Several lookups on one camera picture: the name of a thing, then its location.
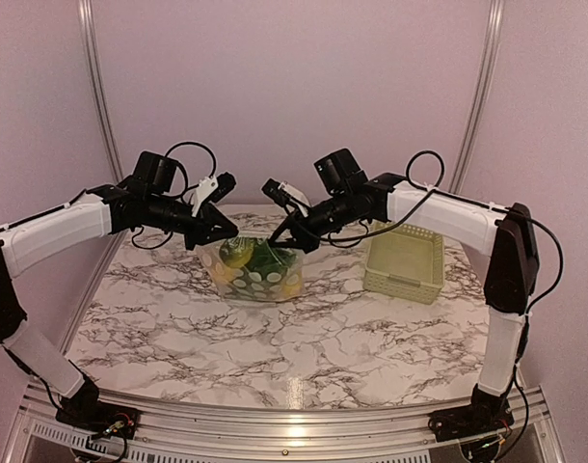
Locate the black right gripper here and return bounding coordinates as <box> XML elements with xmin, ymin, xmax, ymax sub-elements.
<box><xmin>269</xmin><ymin>190</ymin><xmax>358</xmax><ymax>252</ymax></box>

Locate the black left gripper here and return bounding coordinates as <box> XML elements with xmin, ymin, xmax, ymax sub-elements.
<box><xmin>145</xmin><ymin>193</ymin><xmax>236</xmax><ymax>250</ymax></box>

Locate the polka dot zip top bag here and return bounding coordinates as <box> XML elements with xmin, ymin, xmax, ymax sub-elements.
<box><xmin>196</xmin><ymin>232</ymin><xmax>304</xmax><ymax>302</ymax></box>

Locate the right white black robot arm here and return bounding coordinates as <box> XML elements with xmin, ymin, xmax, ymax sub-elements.
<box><xmin>262</xmin><ymin>149</ymin><xmax>540</xmax><ymax>440</ymax></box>

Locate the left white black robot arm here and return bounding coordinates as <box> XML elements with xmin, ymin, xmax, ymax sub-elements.
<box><xmin>0</xmin><ymin>151</ymin><xmax>238</xmax><ymax>429</ymax></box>

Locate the yellow fake fruit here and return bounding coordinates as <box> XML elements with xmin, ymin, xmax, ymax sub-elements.
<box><xmin>219</xmin><ymin>236</ymin><xmax>255</xmax><ymax>268</ymax></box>

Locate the green fake cucumber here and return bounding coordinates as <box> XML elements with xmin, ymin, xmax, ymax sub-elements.
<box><xmin>245</xmin><ymin>240</ymin><xmax>297</xmax><ymax>275</ymax></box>

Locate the pale green plastic basket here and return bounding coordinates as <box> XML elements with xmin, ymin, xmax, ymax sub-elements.
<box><xmin>362</xmin><ymin>222</ymin><xmax>444</xmax><ymax>305</ymax></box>

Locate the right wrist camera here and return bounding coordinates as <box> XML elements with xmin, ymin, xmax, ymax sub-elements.
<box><xmin>261</xmin><ymin>178</ymin><xmax>310</xmax><ymax>217</ymax></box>

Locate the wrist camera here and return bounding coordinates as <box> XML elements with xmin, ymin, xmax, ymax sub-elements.
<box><xmin>261</xmin><ymin>178</ymin><xmax>310</xmax><ymax>217</ymax></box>
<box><xmin>190</xmin><ymin>172</ymin><xmax>236</xmax><ymax>217</ymax></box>

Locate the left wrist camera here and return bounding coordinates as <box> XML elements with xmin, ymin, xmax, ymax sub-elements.
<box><xmin>190</xmin><ymin>172</ymin><xmax>236</xmax><ymax>217</ymax></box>

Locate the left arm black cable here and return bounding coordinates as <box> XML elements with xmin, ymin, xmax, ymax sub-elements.
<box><xmin>129</xmin><ymin>141</ymin><xmax>218</xmax><ymax>250</ymax></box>

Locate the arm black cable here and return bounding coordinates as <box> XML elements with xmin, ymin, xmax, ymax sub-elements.
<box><xmin>322</xmin><ymin>150</ymin><xmax>565</xmax><ymax>454</ymax></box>
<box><xmin>129</xmin><ymin>141</ymin><xmax>218</xmax><ymax>250</ymax></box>

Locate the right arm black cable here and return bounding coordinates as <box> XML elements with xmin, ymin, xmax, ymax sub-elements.
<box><xmin>322</xmin><ymin>150</ymin><xmax>565</xmax><ymax>454</ymax></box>

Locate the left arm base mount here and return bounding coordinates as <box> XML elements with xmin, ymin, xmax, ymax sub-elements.
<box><xmin>56</xmin><ymin>401</ymin><xmax>140</xmax><ymax>439</ymax></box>

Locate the left aluminium frame post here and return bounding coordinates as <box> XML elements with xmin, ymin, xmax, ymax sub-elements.
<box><xmin>77</xmin><ymin>0</ymin><xmax>124</xmax><ymax>182</ymax></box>

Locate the aluminium frame post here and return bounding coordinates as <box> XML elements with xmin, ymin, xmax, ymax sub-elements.
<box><xmin>449</xmin><ymin>0</ymin><xmax>505</xmax><ymax>193</ymax></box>
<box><xmin>77</xmin><ymin>0</ymin><xmax>124</xmax><ymax>182</ymax></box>

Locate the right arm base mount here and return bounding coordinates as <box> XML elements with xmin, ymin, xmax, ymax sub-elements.
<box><xmin>428</xmin><ymin>405</ymin><xmax>515</xmax><ymax>442</ymax></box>

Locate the front aluminium rail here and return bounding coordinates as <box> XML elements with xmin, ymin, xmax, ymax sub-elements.
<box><xmin>2</xmin><ymin>382</ymin><xmax>566</xmax><ymax>462</ymax></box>

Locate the right aluminium frame post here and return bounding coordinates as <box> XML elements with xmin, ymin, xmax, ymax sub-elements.
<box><xmin>449</xmin><ymin>0</ymin><xmax>505</xmax><ymax>193</ymax></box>

